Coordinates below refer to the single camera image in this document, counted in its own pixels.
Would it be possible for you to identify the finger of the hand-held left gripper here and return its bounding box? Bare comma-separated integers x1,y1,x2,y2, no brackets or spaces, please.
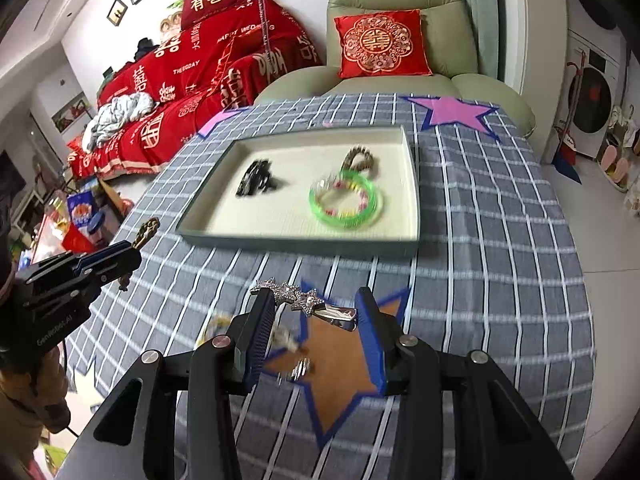
75,240,144,269
85,259,143,284

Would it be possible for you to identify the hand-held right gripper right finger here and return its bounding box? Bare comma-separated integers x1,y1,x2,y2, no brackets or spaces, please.
356,286,573,480

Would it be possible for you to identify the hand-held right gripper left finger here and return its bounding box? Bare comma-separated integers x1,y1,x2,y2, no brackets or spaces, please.
55,289,277,480

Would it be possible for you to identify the black beaded bracelet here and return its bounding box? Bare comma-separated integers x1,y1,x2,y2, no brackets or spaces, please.
118,217,161,292

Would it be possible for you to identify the silver star hair clip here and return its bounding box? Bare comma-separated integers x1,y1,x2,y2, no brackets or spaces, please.
250,277,359,334

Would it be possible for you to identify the green plastic bangle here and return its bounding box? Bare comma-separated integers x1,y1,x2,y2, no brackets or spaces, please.
308,169,386,231

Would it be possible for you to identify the grey tray with cream inside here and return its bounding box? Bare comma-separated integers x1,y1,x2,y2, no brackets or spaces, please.
176,124,421,260

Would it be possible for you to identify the colourful bead bracelet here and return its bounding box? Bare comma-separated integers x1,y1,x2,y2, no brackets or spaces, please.
318,178,377,217

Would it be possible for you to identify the black bead bracelet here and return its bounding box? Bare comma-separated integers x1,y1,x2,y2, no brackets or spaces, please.
235,158,268,199

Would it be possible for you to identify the brown spiral hair tie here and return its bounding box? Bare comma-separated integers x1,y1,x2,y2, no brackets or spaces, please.
342,144,382,179

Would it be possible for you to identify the person's left forearm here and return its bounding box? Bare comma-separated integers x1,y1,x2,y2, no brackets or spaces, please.
0,352,68,443

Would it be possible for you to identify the small silver jewelry piece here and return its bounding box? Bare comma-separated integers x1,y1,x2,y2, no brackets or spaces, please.
280,357,315,385

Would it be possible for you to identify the beige bow hair clip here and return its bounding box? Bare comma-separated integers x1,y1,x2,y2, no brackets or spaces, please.
270,325,312,356

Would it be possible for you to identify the blue snack bag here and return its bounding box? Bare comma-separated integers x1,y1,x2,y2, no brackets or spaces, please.
66,192,109,247

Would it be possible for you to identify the brown star sticker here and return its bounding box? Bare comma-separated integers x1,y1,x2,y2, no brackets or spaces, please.
260,285,417,450

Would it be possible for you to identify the grey crumpled cloth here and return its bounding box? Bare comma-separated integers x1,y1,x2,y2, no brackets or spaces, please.
81,92,156,154

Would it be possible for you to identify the grey checked tablecloth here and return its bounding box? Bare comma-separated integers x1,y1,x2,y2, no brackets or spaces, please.
65,91,599,480

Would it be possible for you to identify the red printed sofa cover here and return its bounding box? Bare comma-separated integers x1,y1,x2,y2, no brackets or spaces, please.
66,0,324,182

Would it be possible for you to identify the dark clothing on sofa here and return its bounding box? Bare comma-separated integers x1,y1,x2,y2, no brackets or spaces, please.
132,37,159,62

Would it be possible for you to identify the large pink star sticker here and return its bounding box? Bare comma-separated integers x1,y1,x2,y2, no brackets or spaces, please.
402,93,501,144

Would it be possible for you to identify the flexible phone holder stand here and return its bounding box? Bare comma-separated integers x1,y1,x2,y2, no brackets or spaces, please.
254,0,275,63

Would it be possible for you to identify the red mop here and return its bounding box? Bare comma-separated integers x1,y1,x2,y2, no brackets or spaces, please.
554,49,587,167

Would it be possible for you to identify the red embroidered cushion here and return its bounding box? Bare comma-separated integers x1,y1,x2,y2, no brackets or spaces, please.
333,8,434,80

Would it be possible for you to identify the slipper rack with slippers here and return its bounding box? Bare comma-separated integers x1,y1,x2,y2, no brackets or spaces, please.
599,104,640,194

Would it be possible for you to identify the white washing machine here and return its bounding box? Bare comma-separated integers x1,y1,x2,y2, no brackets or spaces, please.
552,29,632,162

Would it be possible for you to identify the teal curtain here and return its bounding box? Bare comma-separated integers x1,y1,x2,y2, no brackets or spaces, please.
442,0,502,82

